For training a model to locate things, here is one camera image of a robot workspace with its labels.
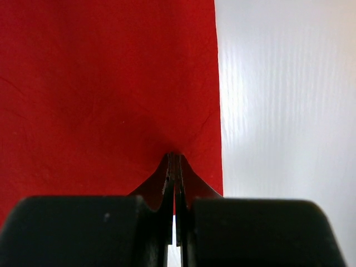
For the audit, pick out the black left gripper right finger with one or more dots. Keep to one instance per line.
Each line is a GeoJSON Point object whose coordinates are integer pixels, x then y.
{"type": "Point", "coordinates": [215, 231]}

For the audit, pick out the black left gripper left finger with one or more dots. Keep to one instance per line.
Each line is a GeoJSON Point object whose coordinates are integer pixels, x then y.
{"type": "Point", "coordinates": [132, 230]}

